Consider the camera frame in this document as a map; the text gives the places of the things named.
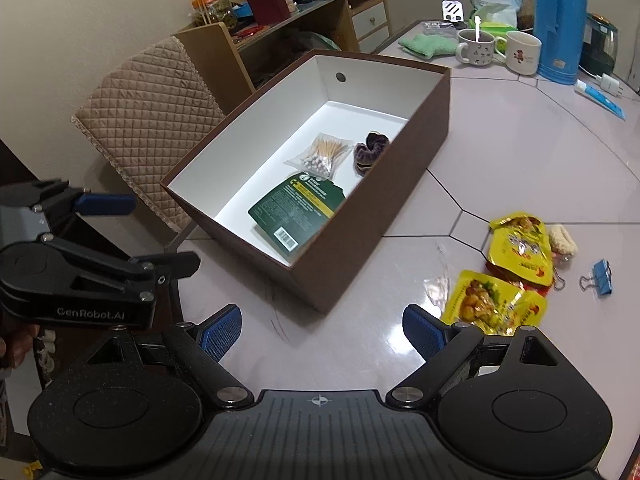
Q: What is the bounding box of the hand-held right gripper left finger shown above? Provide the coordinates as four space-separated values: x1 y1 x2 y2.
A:
87 304 256 408

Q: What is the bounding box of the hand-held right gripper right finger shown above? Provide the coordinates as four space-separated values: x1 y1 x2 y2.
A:
387 304 561 406

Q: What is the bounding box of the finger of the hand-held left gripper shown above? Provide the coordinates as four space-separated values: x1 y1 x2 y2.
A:
27 179 139 227
47 236 202 306

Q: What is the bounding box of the yellow snack packet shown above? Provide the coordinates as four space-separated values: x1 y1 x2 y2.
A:
487 212 556 286
440 270 548 336

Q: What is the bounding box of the brown cardboard box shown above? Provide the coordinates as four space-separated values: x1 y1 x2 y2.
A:
161 50 452 315

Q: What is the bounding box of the beige plush keychain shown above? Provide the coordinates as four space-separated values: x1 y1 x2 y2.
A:
549 223 579 291

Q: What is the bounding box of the blue binder clip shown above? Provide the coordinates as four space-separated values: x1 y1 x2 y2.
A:
580 259 615 296

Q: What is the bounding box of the person's left hand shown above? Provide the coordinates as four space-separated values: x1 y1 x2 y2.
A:
0 324 41 368

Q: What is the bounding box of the beige quilted chair cover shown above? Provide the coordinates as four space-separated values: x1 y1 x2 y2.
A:
71 36 228 233

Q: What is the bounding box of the dark green flat packet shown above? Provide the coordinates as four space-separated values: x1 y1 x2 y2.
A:
247 172 347 252

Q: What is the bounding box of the bag of cotton swabs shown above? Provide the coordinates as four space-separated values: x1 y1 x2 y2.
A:
284 132 353 181

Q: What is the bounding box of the purple velvet scrunchie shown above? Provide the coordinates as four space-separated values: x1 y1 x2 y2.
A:
352 131 393 176

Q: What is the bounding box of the orange lid jar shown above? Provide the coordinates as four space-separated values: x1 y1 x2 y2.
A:
192 0 238 28

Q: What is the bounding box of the dark red box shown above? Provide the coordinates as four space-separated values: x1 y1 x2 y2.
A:
244 0 292 26

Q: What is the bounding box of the green plastic bag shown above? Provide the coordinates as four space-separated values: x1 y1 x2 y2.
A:
295 32 341 53

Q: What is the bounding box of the white patterned mug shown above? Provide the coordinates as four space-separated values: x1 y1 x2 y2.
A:
455 29 507 67

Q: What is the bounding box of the green cloth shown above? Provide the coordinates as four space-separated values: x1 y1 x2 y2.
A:
398 32 463 62

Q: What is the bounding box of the blue toothpaste tube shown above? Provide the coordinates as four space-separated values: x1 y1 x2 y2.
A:
574 79 627 121

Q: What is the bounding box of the white cartoon mug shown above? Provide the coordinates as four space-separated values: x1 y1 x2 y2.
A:
492 31 543 76

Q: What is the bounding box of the wooden cabinet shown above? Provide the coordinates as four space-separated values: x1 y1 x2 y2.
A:
175 0 393 91

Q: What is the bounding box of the white charger plug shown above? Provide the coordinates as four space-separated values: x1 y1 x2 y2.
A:
597 72 623 96

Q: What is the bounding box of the white phone stand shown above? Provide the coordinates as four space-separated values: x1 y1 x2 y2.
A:
441 0 468 23

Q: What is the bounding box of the green tissue pack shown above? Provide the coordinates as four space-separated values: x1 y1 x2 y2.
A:
470 4 518 31

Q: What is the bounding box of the dark green kettle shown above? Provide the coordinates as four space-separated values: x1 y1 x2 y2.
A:
580 12 621 78

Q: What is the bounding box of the dark jar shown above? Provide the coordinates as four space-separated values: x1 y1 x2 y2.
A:
517 0 538 31

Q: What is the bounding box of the blue thermos jug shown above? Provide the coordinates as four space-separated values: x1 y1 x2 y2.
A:
535 0 593 83

